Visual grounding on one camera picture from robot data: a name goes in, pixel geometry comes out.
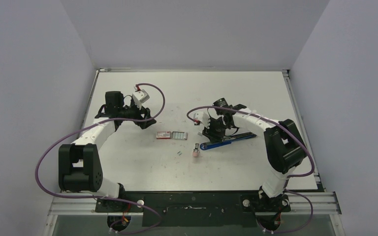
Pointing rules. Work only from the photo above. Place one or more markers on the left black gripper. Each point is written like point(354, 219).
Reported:
point(142, 110)

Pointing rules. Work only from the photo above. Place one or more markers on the aluminium frame rail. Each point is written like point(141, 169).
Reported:
point(324, 203)

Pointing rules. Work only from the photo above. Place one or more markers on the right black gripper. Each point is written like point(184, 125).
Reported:
point(212, 127)

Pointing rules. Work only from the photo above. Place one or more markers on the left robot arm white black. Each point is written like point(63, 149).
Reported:
point(80, 167)

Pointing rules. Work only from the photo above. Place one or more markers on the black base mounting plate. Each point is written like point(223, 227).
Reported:
point(211, 208)

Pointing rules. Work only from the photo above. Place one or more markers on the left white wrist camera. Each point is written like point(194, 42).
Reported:
point(139, 97)

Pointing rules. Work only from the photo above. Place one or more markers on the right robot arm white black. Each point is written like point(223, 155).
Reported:
point(282, 140)

